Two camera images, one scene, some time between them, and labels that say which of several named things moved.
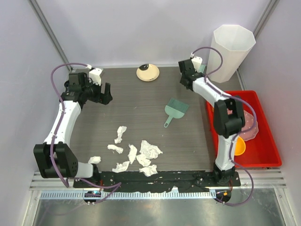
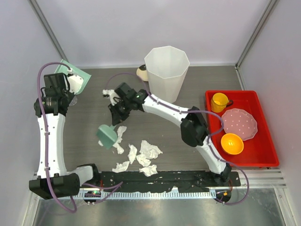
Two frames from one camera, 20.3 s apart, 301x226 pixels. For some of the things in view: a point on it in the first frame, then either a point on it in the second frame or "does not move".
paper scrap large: [150, 151] does not move
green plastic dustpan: [202, 68] → [85, 76]
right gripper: [194, 70] → [116, 117]
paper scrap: [149, 170] does not move
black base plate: [135, 181] does not move
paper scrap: [94, 160] → [100, 143]
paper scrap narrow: [132, 154] does not move
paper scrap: [120, 167] does not move
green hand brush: [176, 108] → [107, 135]
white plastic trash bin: [235, 42] → [167, 67]
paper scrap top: [121, 129] does not move
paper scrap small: [142, 159] does not move
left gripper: [103, 98] → [71, 95]
